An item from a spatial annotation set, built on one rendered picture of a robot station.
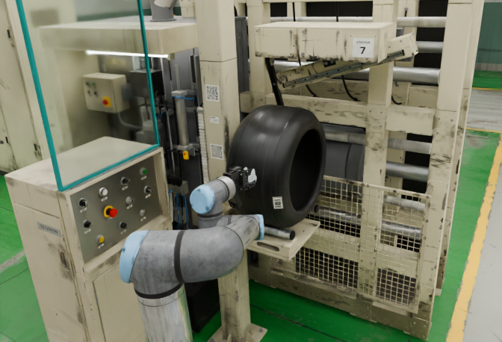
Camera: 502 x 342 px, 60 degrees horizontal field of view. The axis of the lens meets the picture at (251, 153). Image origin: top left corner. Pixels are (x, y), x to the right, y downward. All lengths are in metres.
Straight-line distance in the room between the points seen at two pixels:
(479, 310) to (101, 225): 2.35
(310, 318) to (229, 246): 1.99
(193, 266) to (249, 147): 0.95
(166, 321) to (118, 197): 1.04
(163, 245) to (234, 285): 1.53
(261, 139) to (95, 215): 0.77
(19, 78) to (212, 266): 4.03
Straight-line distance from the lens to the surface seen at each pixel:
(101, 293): 2.07
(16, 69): 4.82
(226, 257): 1.00
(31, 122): 4.90
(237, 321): 2.65
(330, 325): 2.92
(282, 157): 1.79
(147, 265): 1.00
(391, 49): 2.08
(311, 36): 2.04
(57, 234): 1.95
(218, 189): 1.53
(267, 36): 2.14
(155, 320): 1.09
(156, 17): 2.56
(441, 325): 3.07
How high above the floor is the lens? 1.98
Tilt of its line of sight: 21 degrees down
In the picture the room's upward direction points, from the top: 3 degrees counter-clockwise
